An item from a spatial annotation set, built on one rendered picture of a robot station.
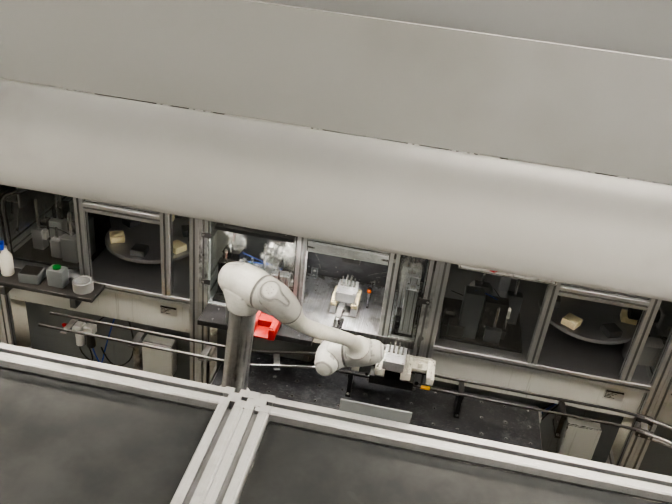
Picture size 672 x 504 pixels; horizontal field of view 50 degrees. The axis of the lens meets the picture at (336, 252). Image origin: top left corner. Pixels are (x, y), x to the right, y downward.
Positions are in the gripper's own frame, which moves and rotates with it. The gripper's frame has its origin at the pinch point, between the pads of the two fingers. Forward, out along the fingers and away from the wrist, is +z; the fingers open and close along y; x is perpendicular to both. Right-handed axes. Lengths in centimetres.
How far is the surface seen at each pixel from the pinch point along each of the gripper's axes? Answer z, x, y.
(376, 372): -18.4, -20.6, -14.8
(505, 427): -17, -81, -33
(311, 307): 15.1, 16.3, -9.8
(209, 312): -4, 61, -10
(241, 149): -246, -21, 178
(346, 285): 21.4, 1.3, 2.1
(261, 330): -11.5, 34.1, -8.8
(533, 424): -11, -94, -33
